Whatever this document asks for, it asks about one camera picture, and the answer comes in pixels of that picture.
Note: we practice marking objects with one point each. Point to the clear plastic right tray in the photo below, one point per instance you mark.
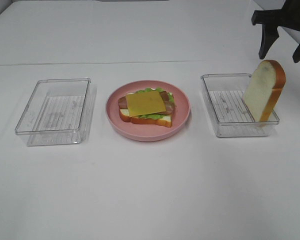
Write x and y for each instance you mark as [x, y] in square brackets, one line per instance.
[230, 117]

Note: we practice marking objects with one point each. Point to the green lettuce leaf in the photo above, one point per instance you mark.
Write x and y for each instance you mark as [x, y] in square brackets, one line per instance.
[152, 116]

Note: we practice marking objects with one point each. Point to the bacon strip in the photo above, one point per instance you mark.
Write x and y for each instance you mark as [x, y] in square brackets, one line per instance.
[148, 102]

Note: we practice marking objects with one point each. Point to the clear plastic left tray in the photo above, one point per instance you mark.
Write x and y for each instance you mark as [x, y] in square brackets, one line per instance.
[57, 113]

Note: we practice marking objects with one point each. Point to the bread slice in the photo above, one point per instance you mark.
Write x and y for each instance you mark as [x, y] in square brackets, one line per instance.
[166, 121]
[264, 89]

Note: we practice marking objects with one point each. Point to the clear plastic tray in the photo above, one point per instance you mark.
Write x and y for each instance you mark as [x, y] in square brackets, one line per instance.
[57, 113]
[230, 117]

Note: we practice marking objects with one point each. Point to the pink round plate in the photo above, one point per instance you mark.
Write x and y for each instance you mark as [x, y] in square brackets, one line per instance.
[148, 132]

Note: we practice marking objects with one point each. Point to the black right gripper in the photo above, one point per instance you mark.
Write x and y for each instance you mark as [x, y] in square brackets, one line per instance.
[288, 16]

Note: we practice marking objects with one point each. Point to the yellow cheese slice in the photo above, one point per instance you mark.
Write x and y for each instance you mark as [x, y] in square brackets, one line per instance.
[144, 103]

